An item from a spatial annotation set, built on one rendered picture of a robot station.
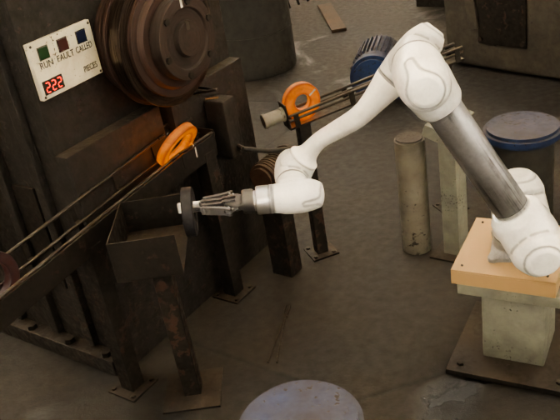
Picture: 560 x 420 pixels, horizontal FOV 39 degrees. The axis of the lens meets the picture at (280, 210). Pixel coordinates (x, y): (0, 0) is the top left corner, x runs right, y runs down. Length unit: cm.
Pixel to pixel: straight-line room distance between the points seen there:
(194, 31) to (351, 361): 126
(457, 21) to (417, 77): 333
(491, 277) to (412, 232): 84
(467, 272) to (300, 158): 63
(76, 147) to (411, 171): 130
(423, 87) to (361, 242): 159
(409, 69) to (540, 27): 301
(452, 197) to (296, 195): 99
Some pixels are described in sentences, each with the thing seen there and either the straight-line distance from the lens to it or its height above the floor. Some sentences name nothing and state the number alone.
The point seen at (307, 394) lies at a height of 43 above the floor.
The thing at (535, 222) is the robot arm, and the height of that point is 66.
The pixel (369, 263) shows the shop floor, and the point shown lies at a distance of 331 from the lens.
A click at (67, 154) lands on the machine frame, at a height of 87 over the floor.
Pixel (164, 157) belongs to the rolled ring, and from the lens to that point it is 275.
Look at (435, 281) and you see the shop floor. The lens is 318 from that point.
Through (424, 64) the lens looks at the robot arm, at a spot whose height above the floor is 116.
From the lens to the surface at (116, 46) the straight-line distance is 261.
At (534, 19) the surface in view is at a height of 38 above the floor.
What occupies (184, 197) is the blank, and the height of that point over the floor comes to 78.
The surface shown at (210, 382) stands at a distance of 284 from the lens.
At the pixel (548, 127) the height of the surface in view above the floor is 43.
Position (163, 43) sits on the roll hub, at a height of 114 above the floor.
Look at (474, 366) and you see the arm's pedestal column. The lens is 275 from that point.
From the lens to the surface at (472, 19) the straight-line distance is 517.
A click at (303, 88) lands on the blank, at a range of 309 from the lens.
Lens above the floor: 182
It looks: 28 degrees down
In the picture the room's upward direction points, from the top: 10 degrees counter-clockwise
